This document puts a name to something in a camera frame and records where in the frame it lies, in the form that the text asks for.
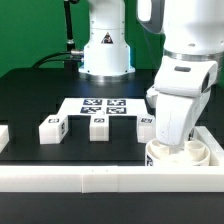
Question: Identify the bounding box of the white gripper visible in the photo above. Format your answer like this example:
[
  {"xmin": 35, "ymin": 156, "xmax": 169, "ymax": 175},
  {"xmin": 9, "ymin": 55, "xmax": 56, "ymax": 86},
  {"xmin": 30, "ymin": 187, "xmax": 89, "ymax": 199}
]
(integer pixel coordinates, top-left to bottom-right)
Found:
[{"xmin": 146, "ymin": 56, "xmax": 218, "ymax": 147}]

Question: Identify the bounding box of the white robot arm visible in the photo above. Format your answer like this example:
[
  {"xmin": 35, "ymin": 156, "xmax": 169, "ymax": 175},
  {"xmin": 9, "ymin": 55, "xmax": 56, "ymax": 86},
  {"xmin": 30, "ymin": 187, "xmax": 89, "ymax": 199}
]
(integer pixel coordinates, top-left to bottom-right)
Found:
[{"xmin": 79, "ymin": 0, "xmax": 224, "ymax": 147}]

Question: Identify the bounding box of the white marker sheet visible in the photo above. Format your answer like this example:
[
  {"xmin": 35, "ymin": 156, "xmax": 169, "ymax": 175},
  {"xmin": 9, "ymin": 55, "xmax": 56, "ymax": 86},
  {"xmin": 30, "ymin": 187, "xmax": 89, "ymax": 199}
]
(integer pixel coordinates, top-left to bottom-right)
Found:
[{"xmin": 58, "ymin": 98, "xmax": 147, "ymax": 116}]

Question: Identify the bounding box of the white frame wall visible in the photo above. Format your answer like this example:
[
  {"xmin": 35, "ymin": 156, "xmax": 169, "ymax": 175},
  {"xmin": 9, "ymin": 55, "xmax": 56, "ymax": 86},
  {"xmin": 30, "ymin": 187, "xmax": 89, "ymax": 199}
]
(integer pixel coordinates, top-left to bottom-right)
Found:
[{"xmin": 0, "ymin": 127, "xmax": 224, "ymax": 193}]

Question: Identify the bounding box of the black cable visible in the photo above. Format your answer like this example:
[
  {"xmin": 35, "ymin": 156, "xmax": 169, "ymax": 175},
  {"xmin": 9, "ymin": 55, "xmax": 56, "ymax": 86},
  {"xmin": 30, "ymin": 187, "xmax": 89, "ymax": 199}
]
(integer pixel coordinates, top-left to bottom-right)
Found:
[{"xmin": 31, "ymin": 49, "xmax": 84, "ymax": 69}]

